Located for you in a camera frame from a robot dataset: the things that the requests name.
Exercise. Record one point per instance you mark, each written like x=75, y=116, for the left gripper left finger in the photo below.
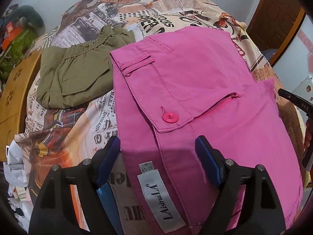
x=68, y=202

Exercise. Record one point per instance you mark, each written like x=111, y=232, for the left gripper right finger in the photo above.
x=247, y=202

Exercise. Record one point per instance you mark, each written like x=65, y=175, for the pink pants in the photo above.
x=171, y=88

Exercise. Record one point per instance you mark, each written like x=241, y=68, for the newspaper print bed blanket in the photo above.
x=68, y=136

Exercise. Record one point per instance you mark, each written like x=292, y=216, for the brown wooden door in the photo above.
x=274, y=25

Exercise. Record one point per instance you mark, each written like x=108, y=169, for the wooden lap desk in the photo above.
x=14, y=100

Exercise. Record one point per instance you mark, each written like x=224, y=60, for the olive green folded pants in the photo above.
x=72, y=76

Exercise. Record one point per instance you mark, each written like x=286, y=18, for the green patterned bag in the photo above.
x=16, y=50

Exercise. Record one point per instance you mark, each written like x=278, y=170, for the orange box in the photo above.
x=12, y=33

